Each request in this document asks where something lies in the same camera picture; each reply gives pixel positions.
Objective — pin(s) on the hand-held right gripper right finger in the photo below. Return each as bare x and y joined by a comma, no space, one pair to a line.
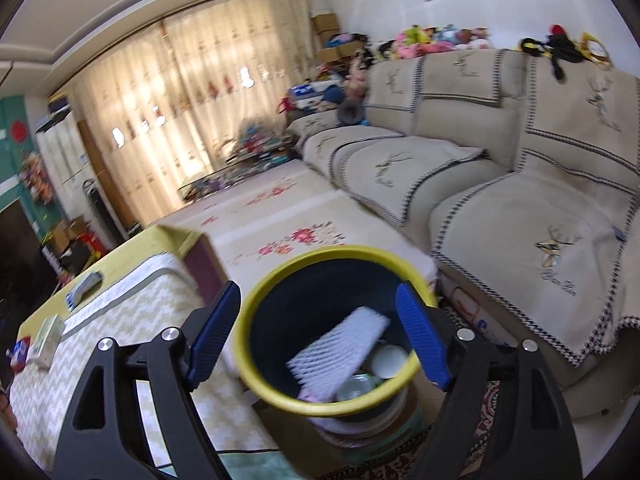
422,335

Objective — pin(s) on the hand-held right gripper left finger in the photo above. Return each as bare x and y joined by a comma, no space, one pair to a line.
212,335

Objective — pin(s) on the white paper cup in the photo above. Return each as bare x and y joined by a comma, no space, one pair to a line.
390,360

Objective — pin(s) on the white foam net sleeve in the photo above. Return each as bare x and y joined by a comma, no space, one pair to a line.
340,347

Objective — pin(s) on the clear plastic bottle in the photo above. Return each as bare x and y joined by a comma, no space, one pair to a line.
357,387

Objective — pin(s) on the yellow rim trash bin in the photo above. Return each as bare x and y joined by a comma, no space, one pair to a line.
280,280

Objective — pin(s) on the chevron pattern tablecloth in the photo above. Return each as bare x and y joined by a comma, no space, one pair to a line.
125,300

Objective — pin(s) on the silver tube box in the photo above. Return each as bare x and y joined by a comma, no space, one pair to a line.
84,289

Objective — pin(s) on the white barcode box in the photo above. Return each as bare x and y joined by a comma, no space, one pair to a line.
46,341

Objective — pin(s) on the glass coffee table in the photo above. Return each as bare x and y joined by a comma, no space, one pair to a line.
240,170

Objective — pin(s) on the tower fan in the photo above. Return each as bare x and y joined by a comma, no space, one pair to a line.
95,212

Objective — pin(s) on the beige sofa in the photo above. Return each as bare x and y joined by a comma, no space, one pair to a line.
525,185

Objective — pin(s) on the blue tissue packet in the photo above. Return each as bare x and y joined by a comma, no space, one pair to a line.
19,355

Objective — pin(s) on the black television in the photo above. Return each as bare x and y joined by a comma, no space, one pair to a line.
22,255

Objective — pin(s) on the white cabinet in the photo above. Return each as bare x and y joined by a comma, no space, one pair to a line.
62,157

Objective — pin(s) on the grey round cushion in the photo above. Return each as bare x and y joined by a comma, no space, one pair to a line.
350,112

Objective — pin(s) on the hanging flower decoration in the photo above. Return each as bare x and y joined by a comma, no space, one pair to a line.
37,177

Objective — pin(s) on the beige patterned curtain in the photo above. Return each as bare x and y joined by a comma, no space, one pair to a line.
190,100

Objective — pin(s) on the blue ball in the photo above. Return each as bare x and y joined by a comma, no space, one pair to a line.
331,95

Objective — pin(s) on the pink plush doll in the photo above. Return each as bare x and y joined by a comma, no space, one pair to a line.
356,77

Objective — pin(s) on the pile of plush toys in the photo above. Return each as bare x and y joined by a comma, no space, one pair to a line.
440,40

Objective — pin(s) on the stack of cardboard boxes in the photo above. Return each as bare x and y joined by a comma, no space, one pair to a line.
332,35

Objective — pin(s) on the black yellow plush toy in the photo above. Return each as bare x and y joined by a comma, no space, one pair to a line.
560,50

